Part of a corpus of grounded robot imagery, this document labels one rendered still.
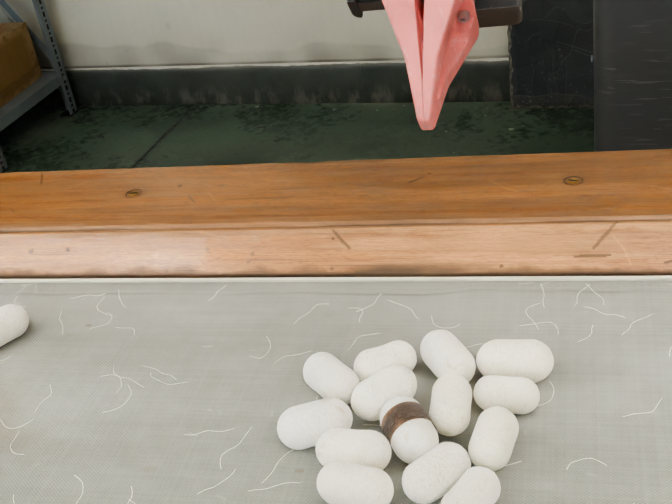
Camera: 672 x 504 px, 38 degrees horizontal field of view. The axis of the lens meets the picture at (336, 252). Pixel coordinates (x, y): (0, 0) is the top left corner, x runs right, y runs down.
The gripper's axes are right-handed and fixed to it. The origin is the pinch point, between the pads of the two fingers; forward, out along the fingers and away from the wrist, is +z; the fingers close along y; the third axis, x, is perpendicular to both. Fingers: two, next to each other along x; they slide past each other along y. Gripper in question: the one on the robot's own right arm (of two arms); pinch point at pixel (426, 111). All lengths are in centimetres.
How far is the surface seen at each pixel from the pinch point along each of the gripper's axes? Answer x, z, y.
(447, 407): -0.6, 15.6, 1.5
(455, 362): 1.6, 13.1, 1.5
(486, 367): 2.2, 13.2, 3.0
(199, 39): 183, -113, -99
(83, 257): 9.3, 4.7, -24.5
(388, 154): 173, -71, -41
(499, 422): -1.2, 16.3, 4.0
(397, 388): 0.5, 14.6, -1.1
